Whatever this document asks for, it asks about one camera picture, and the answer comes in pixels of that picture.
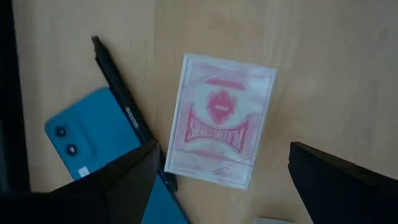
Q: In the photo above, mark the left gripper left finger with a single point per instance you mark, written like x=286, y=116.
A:
x=77, y=205

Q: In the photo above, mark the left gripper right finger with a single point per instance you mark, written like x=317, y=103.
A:
x=348, y=193

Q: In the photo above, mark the blue smartphone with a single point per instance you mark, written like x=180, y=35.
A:
x=93, y=124

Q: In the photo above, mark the black pen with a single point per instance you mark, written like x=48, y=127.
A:
x=119, y=93

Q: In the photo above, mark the red-white playing card box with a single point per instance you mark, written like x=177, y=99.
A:
x=220, y=118

